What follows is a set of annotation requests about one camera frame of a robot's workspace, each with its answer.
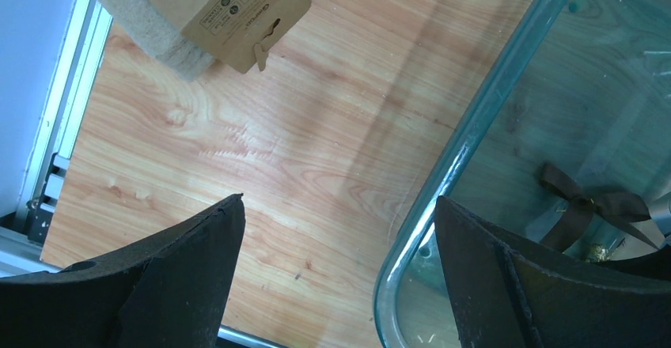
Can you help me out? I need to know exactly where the cardboard wrapped felt pads pack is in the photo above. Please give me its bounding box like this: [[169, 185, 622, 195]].
[[98, 0, 311, 81]]

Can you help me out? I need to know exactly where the gold bell ornament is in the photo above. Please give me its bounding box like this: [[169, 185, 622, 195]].
[[583, 244, 611, 263]]

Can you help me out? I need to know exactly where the clear glass tray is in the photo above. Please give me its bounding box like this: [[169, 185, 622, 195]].
[[373, 0, 670, 347]]

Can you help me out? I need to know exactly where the brown ribbon bow ornament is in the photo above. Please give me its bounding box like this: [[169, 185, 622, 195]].
[[539, 162, 658, 252]]

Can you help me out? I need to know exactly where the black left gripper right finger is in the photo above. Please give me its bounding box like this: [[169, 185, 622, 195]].
[[434, 196, 670, 347]]

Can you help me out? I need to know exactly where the aluminium frame rail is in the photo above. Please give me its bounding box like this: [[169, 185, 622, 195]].
[[1, 0, 113, 278]]

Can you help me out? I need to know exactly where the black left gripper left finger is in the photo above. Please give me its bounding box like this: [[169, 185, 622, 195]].
[[1, 194, 245, 347]]

